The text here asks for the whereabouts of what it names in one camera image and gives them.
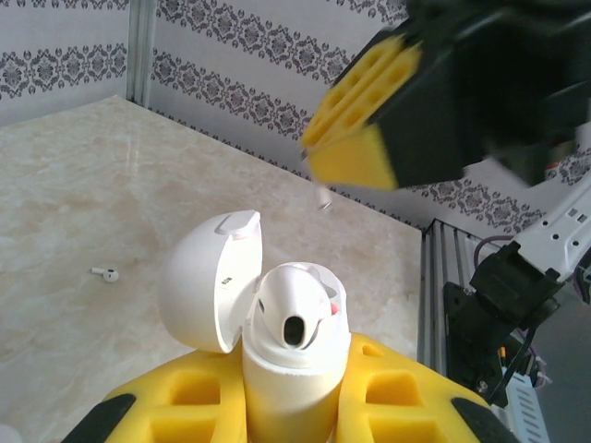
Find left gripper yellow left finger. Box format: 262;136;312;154
62;348;253;443

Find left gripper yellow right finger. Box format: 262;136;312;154
332;331;524;443

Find white wireless earbud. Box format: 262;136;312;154
90;266;120;284
252;266;336;353
313;182;334;213

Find white earbud charging case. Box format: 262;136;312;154
157;210;352;443

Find grey slotted cable duct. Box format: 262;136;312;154
505;368;551;443

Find aluminium table side rail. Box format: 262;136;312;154
417;217;470;370

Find aluminium frame post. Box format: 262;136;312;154
125;0;154;106

